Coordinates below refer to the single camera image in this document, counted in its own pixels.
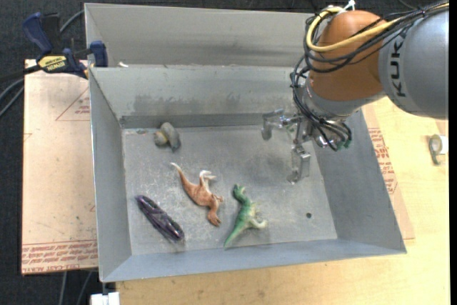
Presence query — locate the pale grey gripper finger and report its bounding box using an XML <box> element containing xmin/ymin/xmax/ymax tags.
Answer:
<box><xmin>286</xmin><ymin>147</ymin><xmax>312</xmax><ymax>185</ymax></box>
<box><xmin>261</xmin><ymin>109</ymin><xmax>286</xmax><ymax>141</ymax></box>

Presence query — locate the grey metal bin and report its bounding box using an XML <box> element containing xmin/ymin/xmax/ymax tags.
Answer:
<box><xmin>84</xmin><ymin>2</ymin><xmax>408</xmax><ymax>284</ymax></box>

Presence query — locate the green toy dinosaur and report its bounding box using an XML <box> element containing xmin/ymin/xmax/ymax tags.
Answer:
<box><xmin>223</xmin><ymin>183</ymin><xmax>268</xmax><ymax>249</ymax></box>

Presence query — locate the orange-brown toy dinosaur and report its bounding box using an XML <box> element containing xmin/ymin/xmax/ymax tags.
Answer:
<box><xmin>169</xmin><ymin>161</ymin><xmax>225</xmax><ymax>227</ymax></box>

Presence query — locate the grey toy snail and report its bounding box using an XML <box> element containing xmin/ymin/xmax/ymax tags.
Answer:
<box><xmin>153</xmin><ymin>121</ymin><xmax>182</xmax><ymax>153</ymax></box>

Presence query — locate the brown cardboard board, red print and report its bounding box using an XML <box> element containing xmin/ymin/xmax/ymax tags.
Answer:
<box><xmin>21</xmin><ymin>59</ymin><xmax>417</xmax><ymax>276</ymax></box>

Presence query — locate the grey and white ring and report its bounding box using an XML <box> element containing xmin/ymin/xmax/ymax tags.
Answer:
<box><xmin>428</xmin><ymin>134</ymin><xmax>448</xmax><ymax>166</ymax></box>

